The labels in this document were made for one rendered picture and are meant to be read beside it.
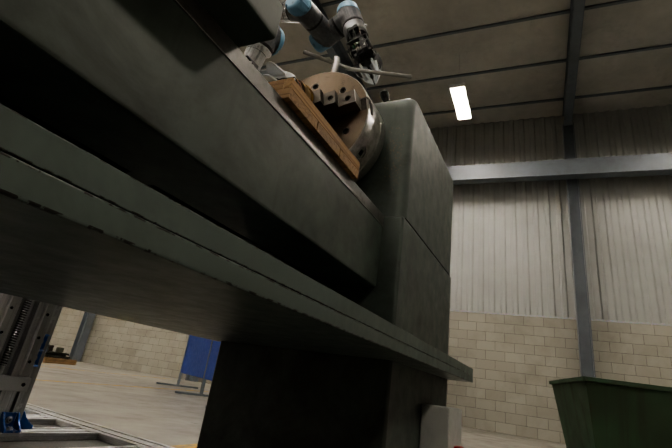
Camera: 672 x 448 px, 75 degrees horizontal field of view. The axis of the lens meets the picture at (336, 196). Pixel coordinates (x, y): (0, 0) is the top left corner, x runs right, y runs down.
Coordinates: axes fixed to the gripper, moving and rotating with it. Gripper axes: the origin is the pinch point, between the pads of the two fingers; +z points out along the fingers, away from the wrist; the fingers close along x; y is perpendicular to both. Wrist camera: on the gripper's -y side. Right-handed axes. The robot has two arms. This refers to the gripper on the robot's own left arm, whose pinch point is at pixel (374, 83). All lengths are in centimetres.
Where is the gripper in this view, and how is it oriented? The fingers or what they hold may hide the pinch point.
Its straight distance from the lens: 140.7
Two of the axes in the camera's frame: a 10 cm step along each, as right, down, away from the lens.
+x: 8.9, -3.8, -2.6
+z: 2.0, 8.3, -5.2
